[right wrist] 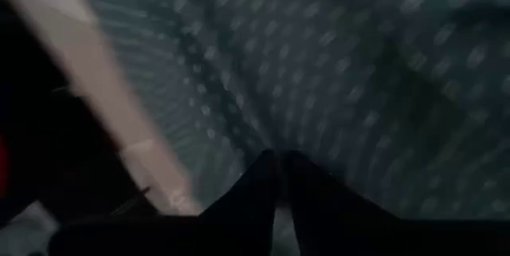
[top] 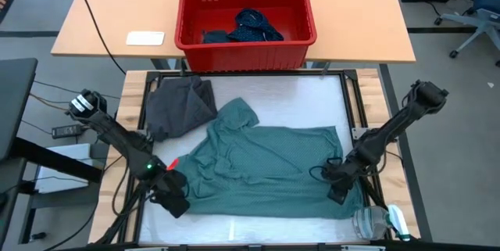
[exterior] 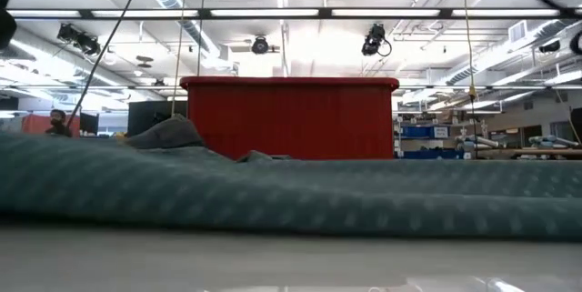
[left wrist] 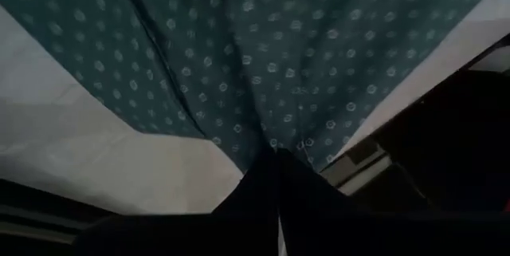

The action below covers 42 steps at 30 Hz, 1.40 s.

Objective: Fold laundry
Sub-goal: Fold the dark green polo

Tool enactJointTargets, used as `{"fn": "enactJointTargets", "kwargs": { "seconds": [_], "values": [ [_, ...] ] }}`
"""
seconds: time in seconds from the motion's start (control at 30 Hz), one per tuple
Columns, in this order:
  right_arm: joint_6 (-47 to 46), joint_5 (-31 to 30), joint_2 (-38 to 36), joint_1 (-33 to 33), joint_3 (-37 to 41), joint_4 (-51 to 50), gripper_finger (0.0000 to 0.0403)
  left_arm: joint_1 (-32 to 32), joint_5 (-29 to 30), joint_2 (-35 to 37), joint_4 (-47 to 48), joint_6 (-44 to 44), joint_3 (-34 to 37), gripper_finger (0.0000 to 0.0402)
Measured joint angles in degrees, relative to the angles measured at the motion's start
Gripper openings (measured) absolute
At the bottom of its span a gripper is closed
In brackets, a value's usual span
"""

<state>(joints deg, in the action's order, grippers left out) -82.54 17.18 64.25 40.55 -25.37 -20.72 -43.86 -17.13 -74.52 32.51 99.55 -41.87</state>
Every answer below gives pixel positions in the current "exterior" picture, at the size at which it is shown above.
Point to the green patterned shorts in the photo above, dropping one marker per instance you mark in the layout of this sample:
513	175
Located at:
291	196

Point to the dark grey shorts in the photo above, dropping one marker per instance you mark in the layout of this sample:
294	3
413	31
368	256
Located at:
168	135

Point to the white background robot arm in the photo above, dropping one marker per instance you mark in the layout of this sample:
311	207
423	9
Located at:
473	141
552	141

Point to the red plastic bin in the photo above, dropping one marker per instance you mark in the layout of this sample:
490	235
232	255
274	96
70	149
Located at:
291	119

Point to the blue storage bin with label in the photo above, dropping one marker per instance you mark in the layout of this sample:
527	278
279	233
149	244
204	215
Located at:
425	132

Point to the row of blue bins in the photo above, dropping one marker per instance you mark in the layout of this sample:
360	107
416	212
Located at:
432	154

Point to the large black monitor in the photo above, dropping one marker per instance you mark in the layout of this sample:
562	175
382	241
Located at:
145	117

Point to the small black monitor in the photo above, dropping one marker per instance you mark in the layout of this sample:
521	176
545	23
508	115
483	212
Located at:
88	123

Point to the person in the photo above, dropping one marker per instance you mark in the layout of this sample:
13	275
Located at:
58	123

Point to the white air vent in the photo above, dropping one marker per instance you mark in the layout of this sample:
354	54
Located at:
517	32

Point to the orange partition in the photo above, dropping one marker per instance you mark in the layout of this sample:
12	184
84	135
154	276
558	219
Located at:
36	123

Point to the black dome fixture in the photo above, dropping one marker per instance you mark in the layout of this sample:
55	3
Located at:
549	46

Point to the round black ceiling camera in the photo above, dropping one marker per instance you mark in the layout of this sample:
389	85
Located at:
260	45

